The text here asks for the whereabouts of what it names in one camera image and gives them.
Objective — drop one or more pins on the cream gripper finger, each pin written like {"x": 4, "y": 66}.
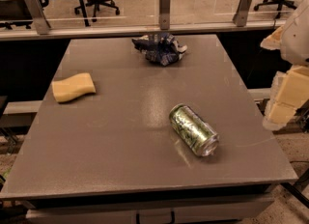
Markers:
{"x": 273, "y": 41}
{"x": 288, "y": 92}

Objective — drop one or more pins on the black office chair left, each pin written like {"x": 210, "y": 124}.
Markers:
{"x": 81, "y": 8}

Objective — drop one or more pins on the middle metal bracket post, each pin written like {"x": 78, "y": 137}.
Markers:
{"x": 164, "y": 14}

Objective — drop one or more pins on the right metal bracket post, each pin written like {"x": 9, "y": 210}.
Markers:
{"x": 241, "y": 15}

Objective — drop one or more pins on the green soda can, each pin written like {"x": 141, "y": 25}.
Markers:
{"x": 198, "y": 135}

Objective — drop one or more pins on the left metal bracket post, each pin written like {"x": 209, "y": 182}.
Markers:
{"x": 39, "y": 20}

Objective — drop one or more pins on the crumpled blue chip bag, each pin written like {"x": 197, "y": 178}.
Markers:
{"x": 162, "y": 48}

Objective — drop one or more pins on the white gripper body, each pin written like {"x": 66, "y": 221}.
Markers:
{"x": 297, "y": 40}

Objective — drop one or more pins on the yellow sponge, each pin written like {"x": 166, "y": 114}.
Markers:
{"x": 73, "y": 87}

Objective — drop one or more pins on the metal bracket post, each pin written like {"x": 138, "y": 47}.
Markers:
{"x": 39, "y": 20}
{"x": 241, "y": 15}
{"x": 164, "y": 14}

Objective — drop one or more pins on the grey rail barrier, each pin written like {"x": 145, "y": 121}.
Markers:
{"x": 133, "y": 31}

